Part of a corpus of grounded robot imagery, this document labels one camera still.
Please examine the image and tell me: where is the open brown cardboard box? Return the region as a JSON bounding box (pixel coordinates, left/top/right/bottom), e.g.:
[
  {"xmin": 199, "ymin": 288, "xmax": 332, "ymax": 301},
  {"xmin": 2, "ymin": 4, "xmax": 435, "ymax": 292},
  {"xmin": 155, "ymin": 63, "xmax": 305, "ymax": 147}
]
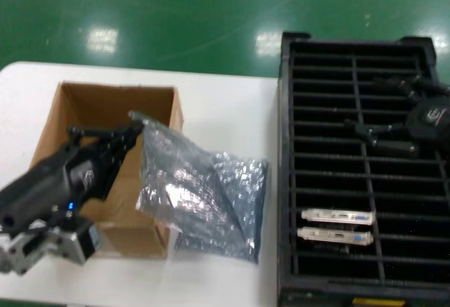
[{"xmin": 30, "ymin": 81, "xmax": 186, "ymax": 259}]

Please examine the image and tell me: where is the translucent antistatic bag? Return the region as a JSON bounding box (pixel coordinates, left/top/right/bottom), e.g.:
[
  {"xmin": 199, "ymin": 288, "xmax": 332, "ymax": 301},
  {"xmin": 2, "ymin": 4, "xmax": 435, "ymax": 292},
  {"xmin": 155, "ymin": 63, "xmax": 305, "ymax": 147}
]
[{"xmin": 128, "ymin": 110, "xmax": 259, "ymax": 248}]

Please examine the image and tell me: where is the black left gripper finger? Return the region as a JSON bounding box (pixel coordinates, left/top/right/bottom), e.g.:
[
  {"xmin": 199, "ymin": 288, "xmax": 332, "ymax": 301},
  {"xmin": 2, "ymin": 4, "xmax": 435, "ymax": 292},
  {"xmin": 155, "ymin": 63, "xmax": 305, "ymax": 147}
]
[
  {"xmin": 100, "ymin": 133, "xmax": 141, "ymax": 202},
  {"xmin": 66, "ymin": 120, "xmax": 146, "ymax": 145}
]

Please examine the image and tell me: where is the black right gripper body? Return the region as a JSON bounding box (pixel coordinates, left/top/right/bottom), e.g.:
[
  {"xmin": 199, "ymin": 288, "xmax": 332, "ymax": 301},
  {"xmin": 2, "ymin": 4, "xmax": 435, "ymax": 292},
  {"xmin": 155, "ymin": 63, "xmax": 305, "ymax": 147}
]
[{"xmin": 406, "ymin": 100, "xmax": 450, "ymax": 140}]

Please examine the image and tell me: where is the flat grey antistatic bag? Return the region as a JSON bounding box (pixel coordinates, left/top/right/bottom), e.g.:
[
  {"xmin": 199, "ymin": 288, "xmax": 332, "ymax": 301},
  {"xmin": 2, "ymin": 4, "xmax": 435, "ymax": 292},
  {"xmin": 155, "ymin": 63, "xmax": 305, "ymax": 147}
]
[{"xmin": 174, "ymin": 150, "xmax": 272, "ymax": 264}]

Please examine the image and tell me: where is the graphics card with silver bracket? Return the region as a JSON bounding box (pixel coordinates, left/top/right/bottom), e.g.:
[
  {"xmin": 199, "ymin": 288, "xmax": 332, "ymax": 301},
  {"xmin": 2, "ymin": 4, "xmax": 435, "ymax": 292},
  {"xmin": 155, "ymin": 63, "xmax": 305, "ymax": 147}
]
[
  {"xmin": 297, "ymin": 226, "xmax": 374, "ymax": 254},
  {"xmin": 301, "ymin": 208, "xmax": 376, "ymax": 226}
]

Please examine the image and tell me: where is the black slotted plastic container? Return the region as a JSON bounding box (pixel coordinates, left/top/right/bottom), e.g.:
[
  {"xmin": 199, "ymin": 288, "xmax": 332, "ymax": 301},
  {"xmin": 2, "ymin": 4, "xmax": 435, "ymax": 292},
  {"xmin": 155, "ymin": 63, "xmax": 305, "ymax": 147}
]
[{"xmin": 276, "ymin": 31, "xmax": 450, "ymax": 307}]

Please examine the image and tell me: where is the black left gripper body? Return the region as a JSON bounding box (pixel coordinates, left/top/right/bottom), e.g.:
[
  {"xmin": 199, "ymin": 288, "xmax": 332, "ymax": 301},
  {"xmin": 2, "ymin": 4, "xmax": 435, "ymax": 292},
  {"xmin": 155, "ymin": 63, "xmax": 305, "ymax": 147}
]
[{"xmin": 0, "ymin": 143, "xmax": 110, "ymax": 234}]

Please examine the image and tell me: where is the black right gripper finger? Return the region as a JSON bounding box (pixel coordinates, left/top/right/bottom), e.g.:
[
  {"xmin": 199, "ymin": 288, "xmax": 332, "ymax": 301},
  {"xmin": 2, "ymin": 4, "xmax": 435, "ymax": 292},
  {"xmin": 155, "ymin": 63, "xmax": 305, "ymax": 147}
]
[
  {"xmin": 343, "ymin": 119, "xmax": 421, "ymax": 157},
  {"xmin": 372, "ymin": 74, "xmax": 450, "ymax": 103}
]

